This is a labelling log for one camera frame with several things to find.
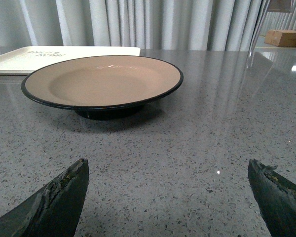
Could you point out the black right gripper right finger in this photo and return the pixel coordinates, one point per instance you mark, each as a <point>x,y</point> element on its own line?
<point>276,198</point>

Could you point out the beige plate with black rim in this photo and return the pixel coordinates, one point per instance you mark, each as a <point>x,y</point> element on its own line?
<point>103,87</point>

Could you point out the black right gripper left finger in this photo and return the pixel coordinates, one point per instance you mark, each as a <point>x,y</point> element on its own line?
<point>54,210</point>

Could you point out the white rectangular tray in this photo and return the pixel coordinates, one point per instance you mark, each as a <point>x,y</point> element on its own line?
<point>25,60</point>

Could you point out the brown cardboard box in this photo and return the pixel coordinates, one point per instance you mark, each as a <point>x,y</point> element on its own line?
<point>281,38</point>

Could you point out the grey pleated curtain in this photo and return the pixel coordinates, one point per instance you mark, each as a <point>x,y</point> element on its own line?
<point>218,25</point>

